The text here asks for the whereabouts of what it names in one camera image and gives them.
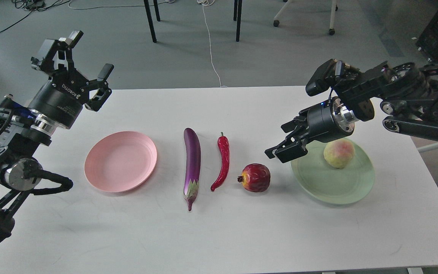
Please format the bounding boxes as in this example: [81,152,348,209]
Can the white floor cable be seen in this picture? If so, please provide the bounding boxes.
[197,0,229,88]

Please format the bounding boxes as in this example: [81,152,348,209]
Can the pink plate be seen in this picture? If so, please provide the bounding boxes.
[84,131,158,193]

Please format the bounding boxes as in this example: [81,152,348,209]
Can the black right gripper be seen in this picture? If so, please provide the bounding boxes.
[264,100,355,163]

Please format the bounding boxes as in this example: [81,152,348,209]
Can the white rolling chair base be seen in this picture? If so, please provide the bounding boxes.
[272,0,339,36]

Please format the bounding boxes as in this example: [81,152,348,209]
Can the yellow pink peach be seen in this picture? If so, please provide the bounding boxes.
[323,139,355,169]

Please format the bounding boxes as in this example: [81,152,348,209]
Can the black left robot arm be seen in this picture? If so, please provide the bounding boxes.
[0,30,114,243]

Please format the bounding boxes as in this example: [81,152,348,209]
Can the green plate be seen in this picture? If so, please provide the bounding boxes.
[290,141,375,205]

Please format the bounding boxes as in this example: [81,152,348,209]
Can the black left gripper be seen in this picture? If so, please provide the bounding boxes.
[28,30,114,129]

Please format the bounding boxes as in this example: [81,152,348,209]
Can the red chili pepper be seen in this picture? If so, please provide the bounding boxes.
[210,132,230,191]

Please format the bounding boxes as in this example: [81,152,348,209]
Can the purple eggplant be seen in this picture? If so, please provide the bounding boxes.
[184,128,201,211]

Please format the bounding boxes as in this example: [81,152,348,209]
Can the black table legs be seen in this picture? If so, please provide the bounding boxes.
[143,0,243,44]

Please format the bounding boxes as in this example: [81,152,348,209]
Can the black floor cables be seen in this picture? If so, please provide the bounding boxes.
[0,0,175,47]

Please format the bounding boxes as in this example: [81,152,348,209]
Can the red pomegranate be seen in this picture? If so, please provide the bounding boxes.
[237,163,271,193]

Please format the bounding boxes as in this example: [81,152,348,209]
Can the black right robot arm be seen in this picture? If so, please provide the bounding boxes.
[265,59,438,163]

